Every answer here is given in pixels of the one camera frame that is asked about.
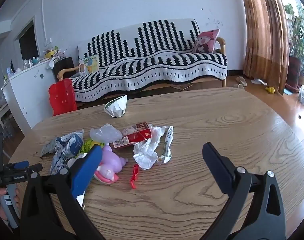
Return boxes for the black side table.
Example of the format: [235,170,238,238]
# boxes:
[53,57,77,82]

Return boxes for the clear glass jars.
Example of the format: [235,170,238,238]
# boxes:
[22,58,40,69]

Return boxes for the potted plant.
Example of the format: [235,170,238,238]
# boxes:
[284,4,304,93]

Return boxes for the black white striped blanket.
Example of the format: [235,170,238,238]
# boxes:
[72,19,228,102]

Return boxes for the white tube wrapper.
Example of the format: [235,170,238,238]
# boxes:
[157,126,174,165]

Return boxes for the blue white bag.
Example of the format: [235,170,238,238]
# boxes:
[41,129,85,174]

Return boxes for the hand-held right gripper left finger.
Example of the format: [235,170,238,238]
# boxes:
[20,144,106,240]

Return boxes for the pink printed cushion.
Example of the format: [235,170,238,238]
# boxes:
[194,29,220,54]

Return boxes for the clear plastic bag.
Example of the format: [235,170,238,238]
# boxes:
[89,124,124,143]

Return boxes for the pink white plastic toy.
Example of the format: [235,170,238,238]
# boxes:
[93,165,120,184]

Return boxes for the wooden frame sofa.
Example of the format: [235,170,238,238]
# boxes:
[57,19,228,103]

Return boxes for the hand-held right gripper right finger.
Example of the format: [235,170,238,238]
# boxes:
[202,142,286,240]

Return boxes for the white green crumpled wrapper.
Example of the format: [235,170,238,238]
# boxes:
[104,95,128,118]

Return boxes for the red cigarette box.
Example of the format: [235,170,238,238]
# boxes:
[109,121,152,149]

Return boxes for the white shelf rack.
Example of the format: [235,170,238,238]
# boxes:
[0,97,15,140]

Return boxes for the brown curtain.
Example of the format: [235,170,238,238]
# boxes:
[238,0,290,94]

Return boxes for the white crumpled tissue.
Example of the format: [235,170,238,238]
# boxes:
[133,126,168,170]

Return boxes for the colourful picture book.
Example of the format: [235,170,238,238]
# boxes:
[78,55,100,77]

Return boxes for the red plastic chair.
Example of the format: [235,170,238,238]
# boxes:
[48,78,78,117]

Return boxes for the small white paper scrap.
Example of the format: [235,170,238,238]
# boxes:
[76,192,86,209]

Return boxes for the flat cardboard piece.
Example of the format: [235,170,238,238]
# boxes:
[168,82,193,90]

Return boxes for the green yellow wrapper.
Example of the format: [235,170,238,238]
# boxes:
[78,140,105,159]

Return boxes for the white cabinet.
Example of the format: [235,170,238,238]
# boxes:
[1,60,60,130]

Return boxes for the purple plastic toy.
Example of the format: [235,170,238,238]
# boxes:
[99,144,129,174]

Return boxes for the red foil strip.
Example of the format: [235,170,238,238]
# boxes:
[129,164,140,190]

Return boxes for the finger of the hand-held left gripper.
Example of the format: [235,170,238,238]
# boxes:
[6,161,30,170]
[22,164,43,175]

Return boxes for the dark doorway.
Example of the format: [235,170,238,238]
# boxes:
[19,20,40,60]

